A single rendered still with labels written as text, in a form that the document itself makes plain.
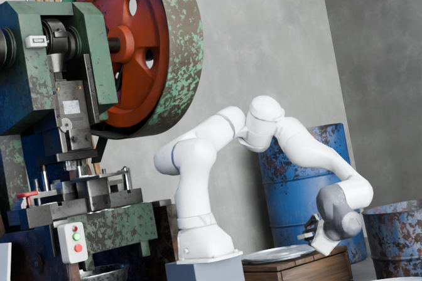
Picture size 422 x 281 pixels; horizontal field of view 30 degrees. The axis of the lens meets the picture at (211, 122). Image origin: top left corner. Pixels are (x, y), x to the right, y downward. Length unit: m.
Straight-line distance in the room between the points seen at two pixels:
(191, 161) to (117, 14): 1.19
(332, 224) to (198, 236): 0.42
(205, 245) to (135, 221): 0.66
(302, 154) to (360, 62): 3.63
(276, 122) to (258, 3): 3.21
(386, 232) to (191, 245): 0.69
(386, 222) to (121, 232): 0.99
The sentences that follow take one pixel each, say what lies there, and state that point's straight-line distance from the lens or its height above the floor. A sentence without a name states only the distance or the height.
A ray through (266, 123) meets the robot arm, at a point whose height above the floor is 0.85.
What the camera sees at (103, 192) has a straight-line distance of 3.07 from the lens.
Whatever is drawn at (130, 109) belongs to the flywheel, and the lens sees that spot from 3.45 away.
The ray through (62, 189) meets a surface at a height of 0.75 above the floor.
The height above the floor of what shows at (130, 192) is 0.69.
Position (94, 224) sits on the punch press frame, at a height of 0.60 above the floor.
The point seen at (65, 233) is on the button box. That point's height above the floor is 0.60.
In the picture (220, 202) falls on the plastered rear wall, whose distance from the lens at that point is 5.24.
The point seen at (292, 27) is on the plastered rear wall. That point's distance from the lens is 6.05.
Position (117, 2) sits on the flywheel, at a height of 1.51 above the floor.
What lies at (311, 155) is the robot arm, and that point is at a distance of 2.63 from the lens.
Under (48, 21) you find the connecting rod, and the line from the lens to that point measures 3.22.
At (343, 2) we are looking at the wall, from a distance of 6.31.
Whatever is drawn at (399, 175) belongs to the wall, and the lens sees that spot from 6.10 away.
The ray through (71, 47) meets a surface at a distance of 3.25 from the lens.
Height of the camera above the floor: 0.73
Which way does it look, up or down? 3 degrees up
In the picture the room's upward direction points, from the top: 10 degrees counter-clockwise
